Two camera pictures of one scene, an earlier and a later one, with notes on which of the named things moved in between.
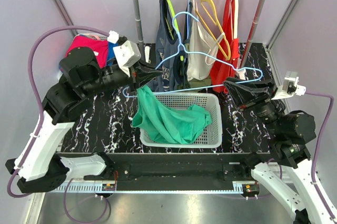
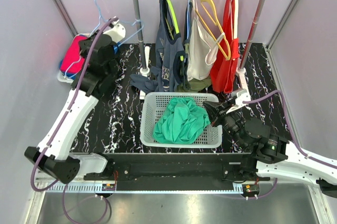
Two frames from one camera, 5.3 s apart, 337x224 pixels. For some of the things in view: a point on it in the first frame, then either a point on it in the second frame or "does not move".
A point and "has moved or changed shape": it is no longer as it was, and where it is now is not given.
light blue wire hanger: (181, 46) → (102, 21)
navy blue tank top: (171, 56) does not move
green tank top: (180, 126) has moved or changed shape
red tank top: (226, 63) does not move
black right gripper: (248, 97) → (215, 110)
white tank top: (201, 40) does not move
